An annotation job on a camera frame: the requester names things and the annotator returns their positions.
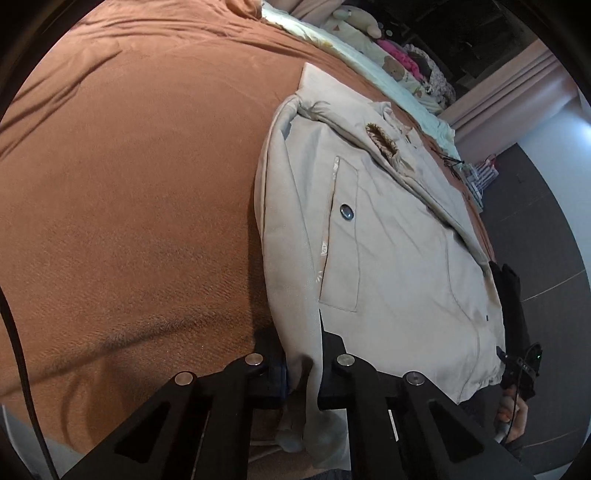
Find thick black cable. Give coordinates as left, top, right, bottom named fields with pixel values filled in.
left=0, top=286, right=61, bottom=480

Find light green quilt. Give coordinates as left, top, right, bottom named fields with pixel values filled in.
left=261, top=0, right=458, bottom=158

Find cream plush toy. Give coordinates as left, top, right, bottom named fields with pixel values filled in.
left=333, top=4, right=384, bottom=39

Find person's right hand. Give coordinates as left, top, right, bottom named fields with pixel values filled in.
left=495, top=390, right=530, bottom=446

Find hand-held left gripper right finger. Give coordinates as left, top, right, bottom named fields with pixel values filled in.
left=318, top=330, right=534, bottom=480

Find beige zip jacket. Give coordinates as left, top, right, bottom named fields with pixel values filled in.
left=253, top=62, right=507, bottom=467

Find pink curtain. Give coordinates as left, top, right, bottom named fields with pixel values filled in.
left=445, top=39, right=578, bottom=158

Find brown blanket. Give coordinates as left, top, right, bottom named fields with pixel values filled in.
left=0, top=0, right=497, bottom=430

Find bear print cushion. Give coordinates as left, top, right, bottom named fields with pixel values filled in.
left=318, top=18, right=444, bottom=112

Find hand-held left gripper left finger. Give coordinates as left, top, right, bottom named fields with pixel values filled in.
left=60, top=339, right=291, bottom=480

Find black folded clothes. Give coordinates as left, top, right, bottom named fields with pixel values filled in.
left=488, top=261, right=530, bottom=358

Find pink clothes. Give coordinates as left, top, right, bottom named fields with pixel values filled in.
left=376, top=39, right=426, bottom=80

